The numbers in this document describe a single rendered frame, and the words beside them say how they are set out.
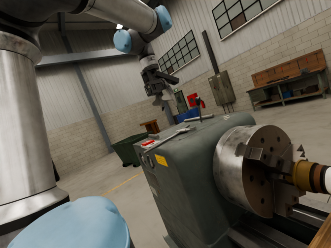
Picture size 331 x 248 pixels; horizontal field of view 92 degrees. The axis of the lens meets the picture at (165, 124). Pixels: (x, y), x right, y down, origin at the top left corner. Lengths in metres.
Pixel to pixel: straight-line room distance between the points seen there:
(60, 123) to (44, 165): 9.94
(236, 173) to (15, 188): 0.51
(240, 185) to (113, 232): 0.43
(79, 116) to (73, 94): 1.30
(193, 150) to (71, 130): 9.74
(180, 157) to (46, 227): 0.44
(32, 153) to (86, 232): 0.17
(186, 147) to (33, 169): 0.46
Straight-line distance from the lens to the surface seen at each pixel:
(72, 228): 0.22
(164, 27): 0.62
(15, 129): 0.33
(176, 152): 0.60
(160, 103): 0.80
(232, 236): 0.79
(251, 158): 0.56
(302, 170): 0.60
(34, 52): 0.40
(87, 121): 10.30
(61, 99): 10.50
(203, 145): 0.65
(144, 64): 0.74
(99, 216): 0.22
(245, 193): 0.58
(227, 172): 0.59
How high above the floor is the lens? 1.41
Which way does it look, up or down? 6 degrees down
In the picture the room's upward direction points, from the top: 21 degrees counter-clockwise
